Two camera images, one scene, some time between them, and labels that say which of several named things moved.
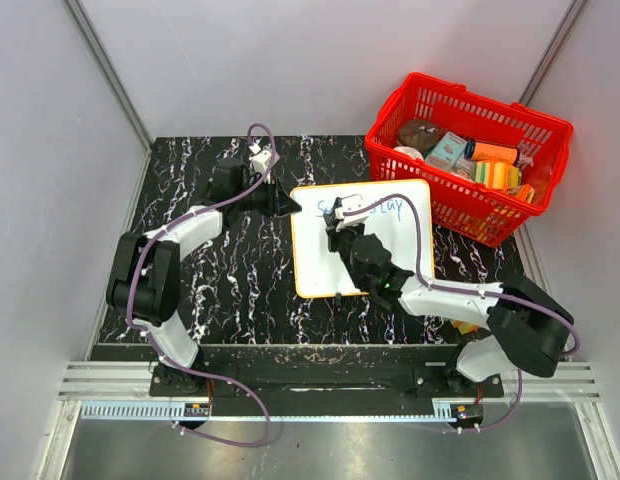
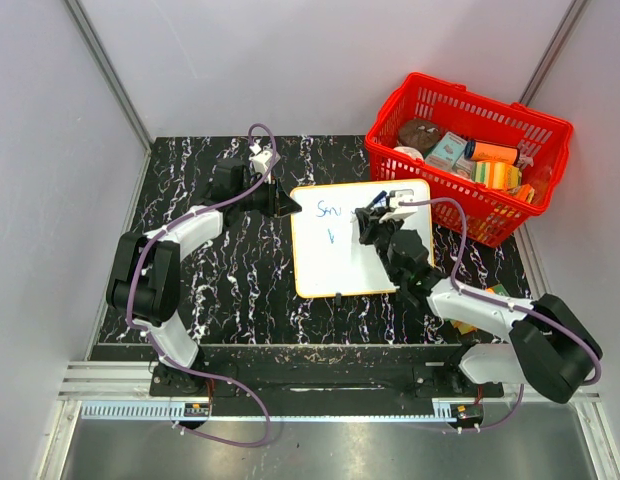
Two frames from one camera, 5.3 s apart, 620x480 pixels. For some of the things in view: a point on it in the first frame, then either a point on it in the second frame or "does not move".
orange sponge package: x=464 y=327 does not move
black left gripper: x=278 y=201 does not move
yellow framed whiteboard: x=319 y=272 does not move
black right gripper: x=334 y=235 to x=370 y=224
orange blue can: x=486 y=151 does not move
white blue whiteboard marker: x=338 y=208 to x=377 y=199
